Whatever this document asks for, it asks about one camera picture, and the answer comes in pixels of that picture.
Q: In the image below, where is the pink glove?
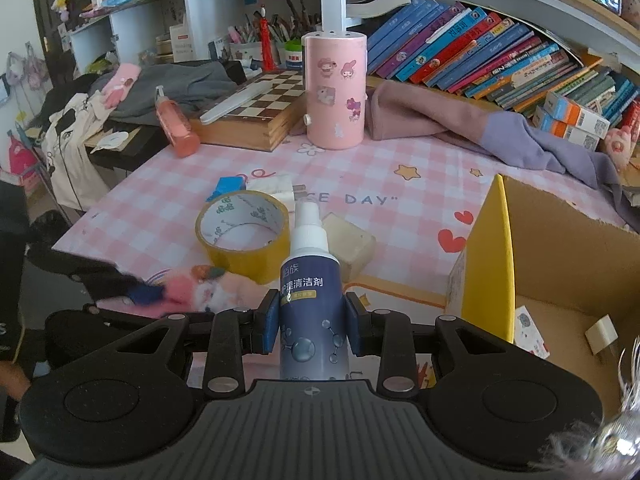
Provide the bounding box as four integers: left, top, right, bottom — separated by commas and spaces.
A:
98, 264, 268, 318
101, 63, 141, 108

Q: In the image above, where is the blue white spray bottle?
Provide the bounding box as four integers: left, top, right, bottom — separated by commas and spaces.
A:
279, 200, 349, 380

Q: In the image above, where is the beige soap block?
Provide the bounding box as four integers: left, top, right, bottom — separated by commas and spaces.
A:
322, 212, 376, 283

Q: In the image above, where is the yellow tape roll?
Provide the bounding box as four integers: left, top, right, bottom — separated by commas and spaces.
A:
194, 191, 290, 285

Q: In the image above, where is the small white red box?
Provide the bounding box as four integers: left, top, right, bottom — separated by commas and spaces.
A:
514, 306, 550, 360

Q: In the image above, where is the blue wrapper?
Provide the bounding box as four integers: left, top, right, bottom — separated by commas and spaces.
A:
206, 176, 246, 203

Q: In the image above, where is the large white power adapter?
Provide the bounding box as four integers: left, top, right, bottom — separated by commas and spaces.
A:
245, 174, 308, 212

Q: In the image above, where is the small white wall charger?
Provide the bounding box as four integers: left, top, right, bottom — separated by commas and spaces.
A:
585, 314, 618, 358

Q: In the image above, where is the white tote bag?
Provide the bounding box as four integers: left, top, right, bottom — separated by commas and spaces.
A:
41, 91, 111, 211

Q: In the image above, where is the pink checked tablecloth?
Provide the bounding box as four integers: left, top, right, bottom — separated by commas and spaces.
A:
52, 129, 632, 391

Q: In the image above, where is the pink liquid pump bottle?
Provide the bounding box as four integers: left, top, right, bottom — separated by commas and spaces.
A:
155, 86, 201, 158

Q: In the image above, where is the pink glove on clothes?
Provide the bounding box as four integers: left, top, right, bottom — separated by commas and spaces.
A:
101, 63, 141, 108

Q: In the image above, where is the yellow cardboard box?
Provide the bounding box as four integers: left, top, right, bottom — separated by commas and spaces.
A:
446, 176, 639, 416

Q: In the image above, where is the wooden chess board box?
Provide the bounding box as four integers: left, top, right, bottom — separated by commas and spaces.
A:
190, 70, 306, 152

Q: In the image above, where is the grey clothing pile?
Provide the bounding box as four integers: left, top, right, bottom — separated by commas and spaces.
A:
89, 61, 238, 126

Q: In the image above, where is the pink purple cloth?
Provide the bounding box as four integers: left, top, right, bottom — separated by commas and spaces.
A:
364, 80, 639, 231

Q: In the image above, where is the orange white carton lower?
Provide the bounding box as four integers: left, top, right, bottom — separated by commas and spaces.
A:
533, 106, 600, 152

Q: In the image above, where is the orange white carton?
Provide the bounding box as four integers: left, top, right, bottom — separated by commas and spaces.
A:
533, 106, 600, 152
544, 91, 610, 139

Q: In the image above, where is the pink cylindrical sticker container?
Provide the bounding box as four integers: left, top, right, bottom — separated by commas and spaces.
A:
302, 30, 368, 151

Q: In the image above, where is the orange white carton upper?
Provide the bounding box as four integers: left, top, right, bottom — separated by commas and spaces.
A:
544, 91, 610, 139

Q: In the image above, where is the white bookshelf unit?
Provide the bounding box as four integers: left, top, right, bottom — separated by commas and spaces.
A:
65, 0, 639, 75

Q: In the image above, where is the pink plush pig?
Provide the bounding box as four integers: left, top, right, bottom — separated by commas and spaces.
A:
604, 126, 639, 172

